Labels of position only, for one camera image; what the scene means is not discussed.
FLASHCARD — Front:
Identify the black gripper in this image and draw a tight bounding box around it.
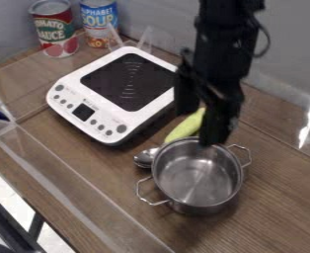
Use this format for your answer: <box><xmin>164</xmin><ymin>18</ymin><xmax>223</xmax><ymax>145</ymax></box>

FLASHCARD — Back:
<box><xmin>173</xmin><ymin>16</ymin><xmax>259</xmax><ymax>147</ymax></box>

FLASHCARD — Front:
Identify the silver steel pot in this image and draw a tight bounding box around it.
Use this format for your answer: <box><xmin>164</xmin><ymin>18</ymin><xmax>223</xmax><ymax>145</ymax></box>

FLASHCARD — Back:
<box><xmin>136</xmin><ymin>136</ymin><xmax>252</xmax><ymax>215</ymax></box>

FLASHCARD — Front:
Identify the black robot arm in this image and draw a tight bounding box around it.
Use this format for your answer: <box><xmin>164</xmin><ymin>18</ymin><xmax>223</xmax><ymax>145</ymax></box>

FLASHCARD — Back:
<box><xmin>173</xmin><ymin>0</ymin><xmax>269</xmax><ymax>146</ymax></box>

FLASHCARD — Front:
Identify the white and black stove top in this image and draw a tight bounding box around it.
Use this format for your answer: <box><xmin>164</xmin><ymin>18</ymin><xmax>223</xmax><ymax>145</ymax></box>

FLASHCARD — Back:
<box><xmin>46</xmin><ymin>46</ymin><xmax>176</xmax><ymax>145</ymax></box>

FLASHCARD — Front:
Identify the yellow-green corn cob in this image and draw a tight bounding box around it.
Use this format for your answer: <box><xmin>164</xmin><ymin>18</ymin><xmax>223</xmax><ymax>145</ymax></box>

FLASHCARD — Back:
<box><xmin>164</xmin><ymin>108</ymin><xmax>205</xmax><ymax>143</ymax></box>

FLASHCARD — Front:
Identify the silver metal spoon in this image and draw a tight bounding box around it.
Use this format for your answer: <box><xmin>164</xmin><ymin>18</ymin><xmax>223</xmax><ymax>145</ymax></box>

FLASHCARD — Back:
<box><xmin>133</xmin><ymin>147</ymin><xmax>159</xmax><ymax>168</ymax></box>

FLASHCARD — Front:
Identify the alphabet soup can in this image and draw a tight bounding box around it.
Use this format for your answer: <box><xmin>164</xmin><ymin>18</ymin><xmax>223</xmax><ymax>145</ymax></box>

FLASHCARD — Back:
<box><xmin>80</xmin><ymin>0</ymin><xmax>119</xmax><ymax>48</ymax></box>

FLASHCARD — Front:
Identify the tomato sauce can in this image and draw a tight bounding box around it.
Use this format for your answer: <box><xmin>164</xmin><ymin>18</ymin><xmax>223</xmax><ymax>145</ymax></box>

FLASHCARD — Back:
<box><xmin>29</xmin><ymin>0</ymin><xmax>78</xmax><ymax>58</ymax></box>

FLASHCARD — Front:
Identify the clear acrylic barrier panel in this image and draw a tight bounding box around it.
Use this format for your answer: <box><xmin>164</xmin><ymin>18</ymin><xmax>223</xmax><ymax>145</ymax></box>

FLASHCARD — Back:
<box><xmin>0</xmin><ymin>83</ymin><xmax>175</xmax><ymax>253</ymax></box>

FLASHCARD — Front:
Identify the black metal table leg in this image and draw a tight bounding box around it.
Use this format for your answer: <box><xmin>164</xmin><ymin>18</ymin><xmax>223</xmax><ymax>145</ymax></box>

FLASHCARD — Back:
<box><xmin>0</xmin><ymin>204</ymin><xmax>46</xmax><ymax>253</ymax></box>

